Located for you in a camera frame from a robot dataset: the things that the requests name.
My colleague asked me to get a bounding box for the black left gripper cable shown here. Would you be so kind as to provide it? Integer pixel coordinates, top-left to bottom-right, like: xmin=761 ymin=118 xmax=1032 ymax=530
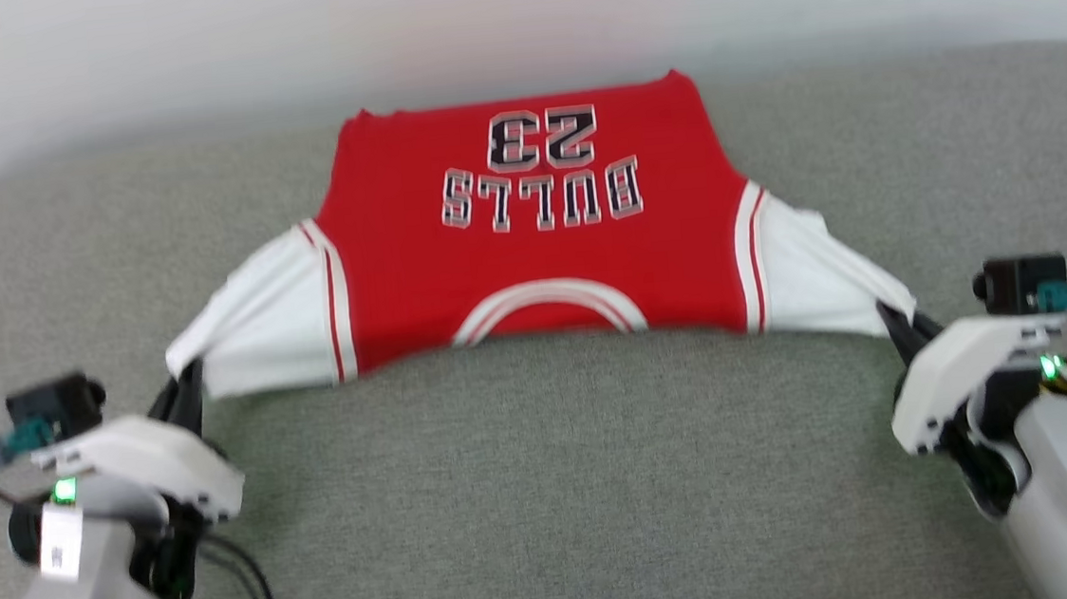
xmin=192 ymin=528 xmax=282 ymax=599

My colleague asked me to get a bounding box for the teal left camera connector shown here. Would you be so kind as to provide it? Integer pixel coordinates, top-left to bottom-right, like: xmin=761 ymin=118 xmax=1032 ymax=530
xmin=0 ymin=417 xmax=59 ymax=468

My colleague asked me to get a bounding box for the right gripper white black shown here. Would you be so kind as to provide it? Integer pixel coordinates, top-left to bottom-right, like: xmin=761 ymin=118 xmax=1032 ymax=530
xmin=876 ymin=286 xmax=1067 ymax=524

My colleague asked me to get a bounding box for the red white basketball jersey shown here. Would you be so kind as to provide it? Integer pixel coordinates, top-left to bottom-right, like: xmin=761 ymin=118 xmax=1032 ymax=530
xmin=145 ymin=51 xmax=921 ymax=406

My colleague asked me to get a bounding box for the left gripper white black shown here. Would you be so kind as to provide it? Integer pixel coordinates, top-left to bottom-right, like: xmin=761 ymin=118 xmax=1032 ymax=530
xmin=23 ymin=355 xmax=255 ymax=599

